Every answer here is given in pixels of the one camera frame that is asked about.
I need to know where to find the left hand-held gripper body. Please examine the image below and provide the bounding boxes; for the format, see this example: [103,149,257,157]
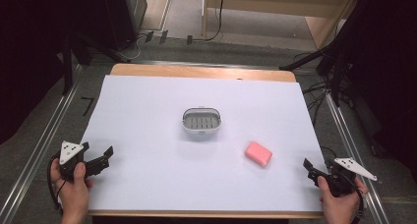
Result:
[58,140,91,183]

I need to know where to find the person's right hand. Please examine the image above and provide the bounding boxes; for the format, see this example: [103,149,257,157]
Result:
[317,176,370,220]

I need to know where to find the light wooden furniture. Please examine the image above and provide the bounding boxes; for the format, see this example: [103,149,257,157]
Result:
[201,0,362,50]

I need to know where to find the person's left hand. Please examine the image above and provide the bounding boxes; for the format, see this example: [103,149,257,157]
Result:
[49,157,94,218]

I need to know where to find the white floor cable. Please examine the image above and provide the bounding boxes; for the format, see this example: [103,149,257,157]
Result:
[112,33,147,62]

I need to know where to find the black metal stand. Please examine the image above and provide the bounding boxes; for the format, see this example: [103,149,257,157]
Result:
[61,31,94,96]
[278,45,348,107]

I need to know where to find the black curtain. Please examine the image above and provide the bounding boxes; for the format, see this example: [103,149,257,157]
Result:
[323,0,417,183]
[0,0,114,145]

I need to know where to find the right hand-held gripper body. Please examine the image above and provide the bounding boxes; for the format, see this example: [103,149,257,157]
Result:
[324,156,379,198]

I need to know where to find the white soap dish grey insert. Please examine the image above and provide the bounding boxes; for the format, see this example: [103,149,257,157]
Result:
[181,105,222,136]

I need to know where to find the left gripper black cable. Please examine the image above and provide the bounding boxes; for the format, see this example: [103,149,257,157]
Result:
[46,153,67,216]

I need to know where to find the metal floor rail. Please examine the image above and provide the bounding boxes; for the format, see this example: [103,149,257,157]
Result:
[89,59,318,72]
[324,91,391,224]
[0,64,84,224]

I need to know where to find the pink soap bar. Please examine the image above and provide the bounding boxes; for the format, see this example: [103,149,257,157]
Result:
[244,140,273,168]

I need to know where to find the black floor cables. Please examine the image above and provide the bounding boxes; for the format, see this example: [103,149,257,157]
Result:
[300,51,342,126]

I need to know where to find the black cabinet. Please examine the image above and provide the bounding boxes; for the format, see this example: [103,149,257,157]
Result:
[101,0,149,52]

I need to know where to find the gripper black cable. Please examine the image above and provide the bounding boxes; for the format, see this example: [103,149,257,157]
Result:
[349,184,366,224]
[46,153,67,216]

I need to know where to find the white paper sheet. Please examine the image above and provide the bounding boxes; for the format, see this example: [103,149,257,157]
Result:
[80,74,326,213]

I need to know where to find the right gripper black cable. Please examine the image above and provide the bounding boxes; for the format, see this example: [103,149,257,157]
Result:
[349,184,366,224]

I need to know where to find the black hanging cable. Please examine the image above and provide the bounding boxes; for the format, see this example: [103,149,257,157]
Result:
[202,0,226,42]

